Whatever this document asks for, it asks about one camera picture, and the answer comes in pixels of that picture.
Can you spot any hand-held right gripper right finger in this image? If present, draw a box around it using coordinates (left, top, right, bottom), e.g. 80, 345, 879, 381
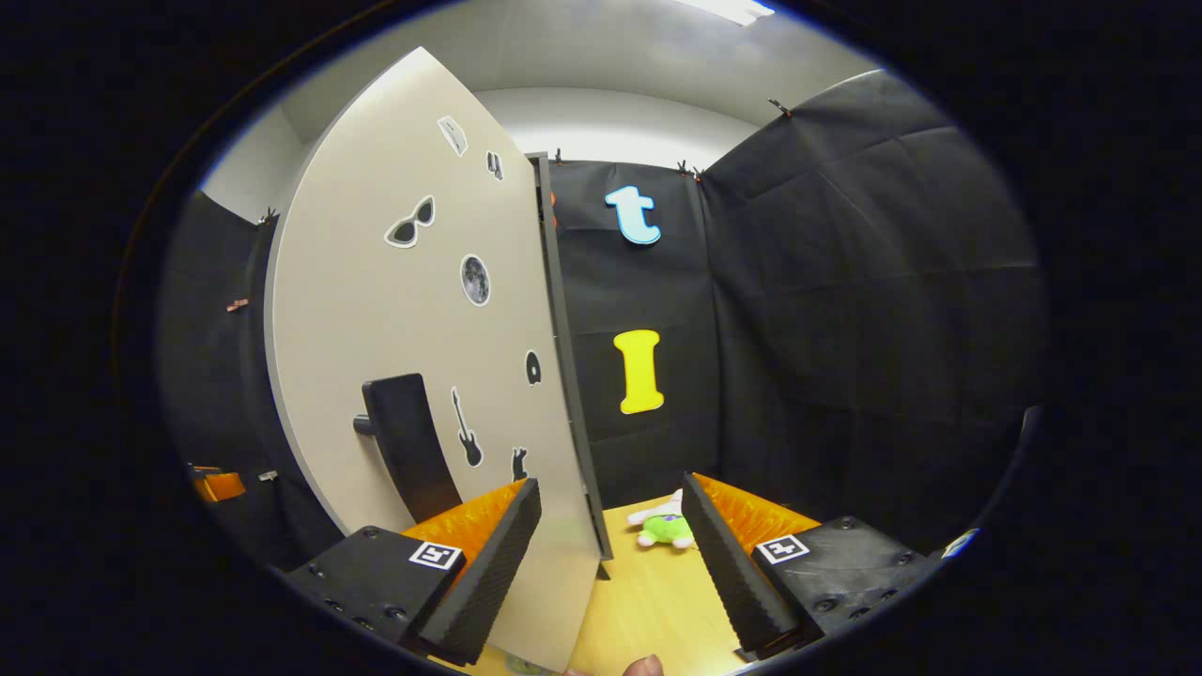
681, 471, 943, 661

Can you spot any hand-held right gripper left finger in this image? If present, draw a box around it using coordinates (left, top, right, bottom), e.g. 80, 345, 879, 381
282, 477, 544, 668

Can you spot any black cabinet door handle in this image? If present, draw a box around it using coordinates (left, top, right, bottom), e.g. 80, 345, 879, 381
354, 374, 463, 525

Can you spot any beige cabinet door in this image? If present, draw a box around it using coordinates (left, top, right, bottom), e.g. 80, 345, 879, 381
265, 47, 602, 672

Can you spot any green and white plush toy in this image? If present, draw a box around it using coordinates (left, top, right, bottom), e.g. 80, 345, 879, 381
627, 488, 698, 550

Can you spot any black backdrop cloth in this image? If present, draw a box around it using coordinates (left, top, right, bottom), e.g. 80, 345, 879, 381
158, 70, 1048, 564

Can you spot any long ceiling light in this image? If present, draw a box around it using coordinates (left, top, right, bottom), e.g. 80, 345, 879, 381
671, 0, 778, 27

